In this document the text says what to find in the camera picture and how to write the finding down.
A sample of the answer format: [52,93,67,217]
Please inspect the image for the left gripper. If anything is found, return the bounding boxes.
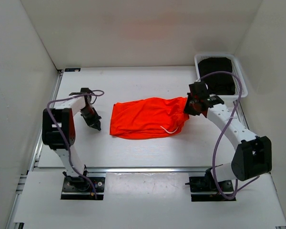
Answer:
[80,106,101,130]

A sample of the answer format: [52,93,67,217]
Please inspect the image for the orange shorts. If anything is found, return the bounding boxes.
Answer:
[110,97,189,140]

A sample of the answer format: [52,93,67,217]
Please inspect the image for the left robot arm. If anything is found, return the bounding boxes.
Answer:
[41,88,104,191]

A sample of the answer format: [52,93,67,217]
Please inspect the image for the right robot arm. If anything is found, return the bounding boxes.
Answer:
[184,82,272,191]

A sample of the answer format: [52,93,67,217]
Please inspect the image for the black shorts in basket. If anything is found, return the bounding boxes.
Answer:
[198,57,235,95]

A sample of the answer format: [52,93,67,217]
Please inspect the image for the white plastic basket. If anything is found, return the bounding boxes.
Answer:
[194,52,248,103]

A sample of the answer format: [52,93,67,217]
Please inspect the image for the aluminium front rail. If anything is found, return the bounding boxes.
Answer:
[31,166,260,173]

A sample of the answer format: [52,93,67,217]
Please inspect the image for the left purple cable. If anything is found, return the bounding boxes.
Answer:
[47,90,105,200]

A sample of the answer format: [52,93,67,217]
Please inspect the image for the purple cable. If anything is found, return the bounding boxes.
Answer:
[196,71,260,200]
[47,90,105,200]

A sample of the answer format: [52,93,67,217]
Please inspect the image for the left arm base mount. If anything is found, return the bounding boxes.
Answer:
[61,172,105,200]

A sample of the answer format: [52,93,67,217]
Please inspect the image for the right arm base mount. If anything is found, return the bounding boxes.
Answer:
[185,168,236,202]

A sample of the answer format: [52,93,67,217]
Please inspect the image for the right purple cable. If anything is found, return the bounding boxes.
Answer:
[196,71,260,200]

